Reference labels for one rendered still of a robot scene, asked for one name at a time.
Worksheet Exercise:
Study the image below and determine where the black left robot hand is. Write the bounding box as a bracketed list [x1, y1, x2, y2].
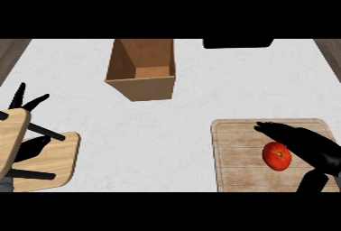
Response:
[0, 82, 66, 181]

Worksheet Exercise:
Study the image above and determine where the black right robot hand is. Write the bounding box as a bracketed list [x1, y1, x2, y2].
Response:
[252, 121, 341, 193]

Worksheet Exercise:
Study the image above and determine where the red tomato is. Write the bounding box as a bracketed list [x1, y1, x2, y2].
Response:
[261, 142, 294, 172]

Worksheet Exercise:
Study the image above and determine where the pale wooden cutting board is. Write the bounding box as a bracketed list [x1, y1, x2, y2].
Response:
[211, 117, 341, 193]

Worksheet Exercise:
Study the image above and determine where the open cardboard box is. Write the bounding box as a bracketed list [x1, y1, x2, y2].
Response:
[103, 39, 177, 103]

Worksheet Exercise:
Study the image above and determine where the pale wooden rounded block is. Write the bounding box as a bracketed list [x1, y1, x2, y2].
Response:
[0, 107, 32, 179]
[12, 131, 81, 192]

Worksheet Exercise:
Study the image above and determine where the black appliance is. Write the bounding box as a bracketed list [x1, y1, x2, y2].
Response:
[202, 39, 276, 50]

